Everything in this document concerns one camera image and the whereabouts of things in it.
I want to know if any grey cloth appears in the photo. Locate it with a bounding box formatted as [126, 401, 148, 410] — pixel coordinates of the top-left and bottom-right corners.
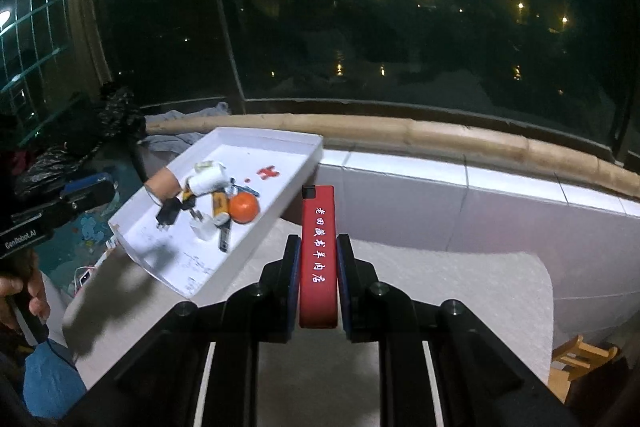
[145, 102, 231, 152]

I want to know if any white cardboard tray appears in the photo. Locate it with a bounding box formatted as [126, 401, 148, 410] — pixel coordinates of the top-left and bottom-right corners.
[107, 127, 325, 300]

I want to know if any beige tape roll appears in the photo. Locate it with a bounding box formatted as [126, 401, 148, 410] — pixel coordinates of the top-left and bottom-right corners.
[145, 168, 187, 202]

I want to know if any white charger plug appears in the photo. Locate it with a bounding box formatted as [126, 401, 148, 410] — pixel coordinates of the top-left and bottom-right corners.
[189, 212, 217, 242]

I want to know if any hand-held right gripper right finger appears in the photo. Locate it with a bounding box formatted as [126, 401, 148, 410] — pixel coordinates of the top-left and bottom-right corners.
[336, 233, 581, 427]

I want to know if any red lighter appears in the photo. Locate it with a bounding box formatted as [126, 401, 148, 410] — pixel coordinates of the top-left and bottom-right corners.
[299, 185, 337, 330]

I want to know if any person's blue jeans leg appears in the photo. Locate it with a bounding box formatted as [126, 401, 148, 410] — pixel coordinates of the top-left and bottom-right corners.
[20, 339, 88, 420]

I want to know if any black plastic bag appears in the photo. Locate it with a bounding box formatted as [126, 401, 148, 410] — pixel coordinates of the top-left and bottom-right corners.
[0, 84, 146, 208]

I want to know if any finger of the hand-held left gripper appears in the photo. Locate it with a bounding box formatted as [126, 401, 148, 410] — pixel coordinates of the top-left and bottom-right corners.
[59, 173, 118, 219]

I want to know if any bamboo railing pole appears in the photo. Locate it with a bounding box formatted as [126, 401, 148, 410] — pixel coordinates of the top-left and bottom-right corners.
[142, 112, 640, 200]

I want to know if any blue cartoon floor mat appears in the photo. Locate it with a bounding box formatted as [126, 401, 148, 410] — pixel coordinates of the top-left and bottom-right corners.
[37, 172, 136, 278]

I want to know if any silver metal piece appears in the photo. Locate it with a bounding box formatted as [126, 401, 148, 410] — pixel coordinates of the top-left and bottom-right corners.
[230, 179, 261, 198]

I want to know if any yellow lighter black print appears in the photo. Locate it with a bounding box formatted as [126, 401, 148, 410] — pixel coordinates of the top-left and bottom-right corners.
[212, 189, 232, 228]

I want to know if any small wooden chair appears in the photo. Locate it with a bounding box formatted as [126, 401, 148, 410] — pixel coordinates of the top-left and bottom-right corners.
[547, 334, 621, 403]

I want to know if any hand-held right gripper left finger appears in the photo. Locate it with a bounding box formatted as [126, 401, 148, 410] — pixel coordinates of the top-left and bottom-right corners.
[60, 234, 302, 427]

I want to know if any white plastic bottle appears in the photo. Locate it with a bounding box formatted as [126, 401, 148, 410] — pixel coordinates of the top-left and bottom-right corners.
[186, 161, 232, 198]

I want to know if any person's left hand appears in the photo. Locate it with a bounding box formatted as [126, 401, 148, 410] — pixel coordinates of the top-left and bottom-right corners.
[0, 252, 52, 335]

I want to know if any black charger plug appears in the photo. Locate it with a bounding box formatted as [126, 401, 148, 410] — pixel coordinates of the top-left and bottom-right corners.
[156, 197, 183, 233]

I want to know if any orange tangerine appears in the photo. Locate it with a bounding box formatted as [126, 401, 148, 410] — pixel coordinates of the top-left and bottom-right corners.
[229, 193, 261, 225]

